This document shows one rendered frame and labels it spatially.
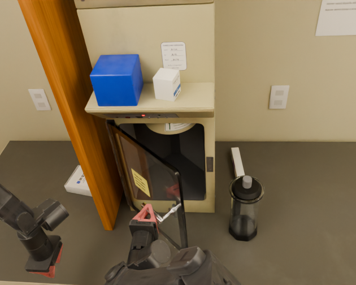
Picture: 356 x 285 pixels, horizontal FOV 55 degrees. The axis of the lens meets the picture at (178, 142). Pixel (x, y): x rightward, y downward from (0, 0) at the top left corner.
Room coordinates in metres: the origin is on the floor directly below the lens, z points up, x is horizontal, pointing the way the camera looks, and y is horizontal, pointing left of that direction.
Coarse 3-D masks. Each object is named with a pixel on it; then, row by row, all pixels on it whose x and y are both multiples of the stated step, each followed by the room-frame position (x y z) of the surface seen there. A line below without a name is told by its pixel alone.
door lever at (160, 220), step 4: (144, 204) 0.62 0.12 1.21; (168, 208) 0.60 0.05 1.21; (148, 212) 0.60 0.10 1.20; (156, 212) 0.59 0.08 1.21; (168, 212) 0.59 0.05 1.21; (172, 212) 0.59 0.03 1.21; (156, 216) 0.58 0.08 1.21; (160, 216) 0.58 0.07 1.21; (164, 216) 0.58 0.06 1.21; (168, 216) 0.58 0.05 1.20; (156, 220) 0.57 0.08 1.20; (160, 220) 0.56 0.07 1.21
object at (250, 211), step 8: (240, 176) 0.73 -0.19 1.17; (232, 192) 0.67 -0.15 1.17; (232, 200) 0.67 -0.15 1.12; (240, 200) 0.64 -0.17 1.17; (248, 200) 0.63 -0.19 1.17; (256, 200) 0.63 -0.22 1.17; (232, 208) 0.67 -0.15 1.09; (240, 208) 0.64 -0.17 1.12; (248, 208) 0.64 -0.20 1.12; (256, 208) 0.64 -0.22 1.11; (232, 216) 0.66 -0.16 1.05; (240, 216) 0.64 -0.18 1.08; (248, 216) 0.64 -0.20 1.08; (256, 216) 0.65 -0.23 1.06; (232, 224) 0.66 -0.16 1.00; (240, 224) 0.64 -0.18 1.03; (248, 224) 0.64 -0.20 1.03; (256, 224) 0.65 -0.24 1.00; (240, 232) 0.64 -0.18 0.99; (248, 232) 0.64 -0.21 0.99
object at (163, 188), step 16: (112, 128) 0.78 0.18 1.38; (128, 144) 0.72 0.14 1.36; (128, 160) 0.74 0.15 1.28; (144, 160) 0.67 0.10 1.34; (160, 160) 0.61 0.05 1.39; (128, 176) 0.76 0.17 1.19; (144, 176) 0.68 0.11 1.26; (160, 176) 0.62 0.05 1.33; (176, 176) 0.56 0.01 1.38; (128, 192) 0.78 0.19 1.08; (144, 192) 0.70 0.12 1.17; (160, 192) 0.63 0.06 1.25; (176, 192) 0.57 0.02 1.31; (160, 208) 0.64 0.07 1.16; (176, 208) 0.58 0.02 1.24; (160, 224) 0.65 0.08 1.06; (176, 224) 0.58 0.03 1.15; (176, 240) 0.59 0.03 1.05
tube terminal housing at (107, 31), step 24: (96, 24) 0.81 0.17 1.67; (120, 24) 0.80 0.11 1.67; (144, 24) 0.79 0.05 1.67; (168, 24) 0.78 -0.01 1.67; (192, 24) 0.77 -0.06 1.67; (96, 48) 0.81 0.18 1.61; (120, 48) 0.80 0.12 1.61; (144, 48) 0.79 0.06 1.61; (192, 48) 0.77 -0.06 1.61; (144, 72) 0.79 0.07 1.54; (192, 72) 0.77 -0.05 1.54; (120, 120) 0.80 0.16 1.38; (144, 120) 0.79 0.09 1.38; (168, 120) 0.78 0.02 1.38; (192, 120) 0.77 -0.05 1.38
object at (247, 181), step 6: (240, 180) 0.70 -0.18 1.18; (246, 180) 0.67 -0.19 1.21; (252, 180) 0.70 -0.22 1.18; (234, 186) 0.68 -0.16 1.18; (240, 186) 0.68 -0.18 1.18; (246, 186) 0.67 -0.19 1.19; (252, 186) 0.67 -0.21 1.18; (258, 186) 0.67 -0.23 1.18; (234, 192) 0.67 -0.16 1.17; (240, 192) 0.65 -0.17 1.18; (246, 192) 0.65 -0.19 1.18; (252, 192) 0.65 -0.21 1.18; (258, 192) 0.65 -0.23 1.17; (246, 198) 0.64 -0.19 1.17; (252, 198) 0.64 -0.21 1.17
